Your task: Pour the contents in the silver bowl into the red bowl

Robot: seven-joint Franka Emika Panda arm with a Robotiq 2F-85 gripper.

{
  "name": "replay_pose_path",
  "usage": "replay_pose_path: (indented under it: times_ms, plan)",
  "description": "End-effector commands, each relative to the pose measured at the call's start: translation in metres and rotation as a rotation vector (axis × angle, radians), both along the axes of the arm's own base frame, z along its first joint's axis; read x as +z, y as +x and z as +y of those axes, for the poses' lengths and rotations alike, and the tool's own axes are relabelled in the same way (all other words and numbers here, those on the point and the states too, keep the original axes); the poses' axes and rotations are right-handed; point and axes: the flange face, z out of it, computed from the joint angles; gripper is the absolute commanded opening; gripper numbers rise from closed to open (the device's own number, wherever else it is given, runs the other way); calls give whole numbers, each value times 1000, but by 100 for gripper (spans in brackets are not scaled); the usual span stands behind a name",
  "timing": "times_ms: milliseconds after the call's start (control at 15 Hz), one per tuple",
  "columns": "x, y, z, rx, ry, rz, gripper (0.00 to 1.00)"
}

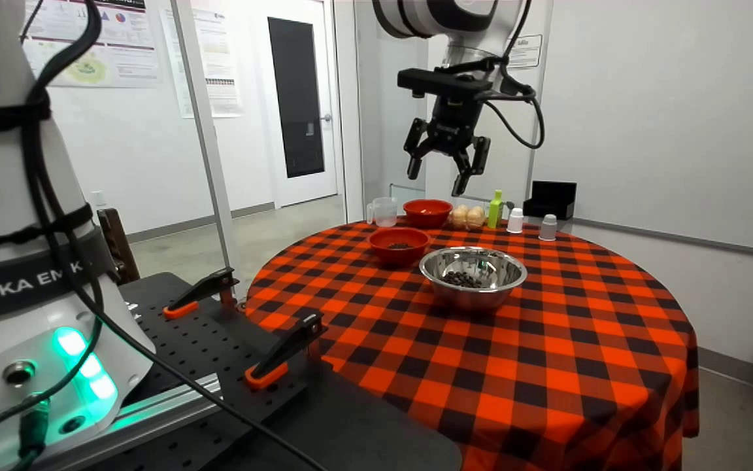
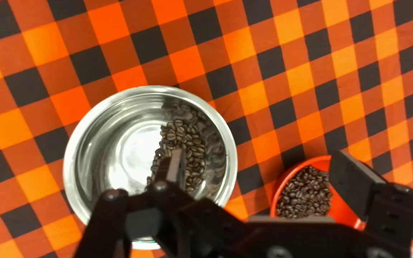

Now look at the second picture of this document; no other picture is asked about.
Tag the roasted coffee beans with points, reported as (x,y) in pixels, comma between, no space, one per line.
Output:
(192,153)

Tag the silver metal bowl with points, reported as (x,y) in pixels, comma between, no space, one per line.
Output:
(114,144)

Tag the red plastic bowl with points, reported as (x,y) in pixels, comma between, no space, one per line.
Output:
(344,216)

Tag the orange black checkered tablecloth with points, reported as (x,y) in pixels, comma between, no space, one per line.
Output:
(287,72)

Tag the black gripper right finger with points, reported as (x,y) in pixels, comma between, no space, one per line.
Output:
(383,206)

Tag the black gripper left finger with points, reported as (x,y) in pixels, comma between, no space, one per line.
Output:
(168,216)

